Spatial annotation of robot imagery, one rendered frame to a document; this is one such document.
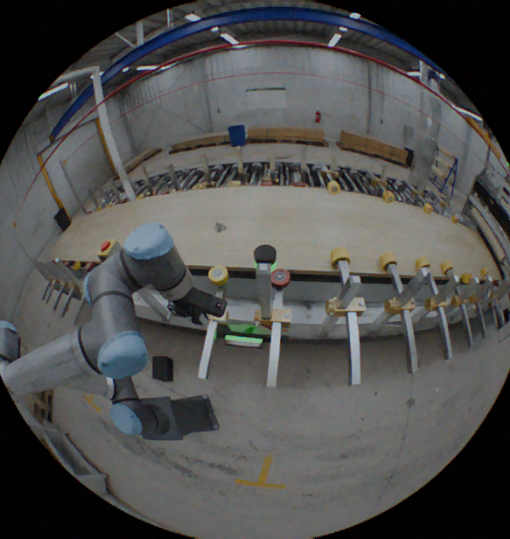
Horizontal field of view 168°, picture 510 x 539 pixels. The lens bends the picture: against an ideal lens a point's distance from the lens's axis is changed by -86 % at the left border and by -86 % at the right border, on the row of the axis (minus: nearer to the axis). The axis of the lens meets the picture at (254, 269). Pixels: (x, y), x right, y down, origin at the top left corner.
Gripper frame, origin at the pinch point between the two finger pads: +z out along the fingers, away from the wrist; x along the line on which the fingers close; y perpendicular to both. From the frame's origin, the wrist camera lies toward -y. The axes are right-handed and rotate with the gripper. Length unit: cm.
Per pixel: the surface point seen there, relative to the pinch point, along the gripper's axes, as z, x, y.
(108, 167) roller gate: 39, -579, 709
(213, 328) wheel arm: 13.7, -1.9, 2.5
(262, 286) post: -12.5, -6.3, -17.6
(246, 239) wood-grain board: 6.0, -43.5, -5.6
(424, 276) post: -20, -6, -66
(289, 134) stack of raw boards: 61, -599, -49
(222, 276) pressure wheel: 5.4, -21.0, 0.6
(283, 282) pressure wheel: 5.4, -20.1, -23.5
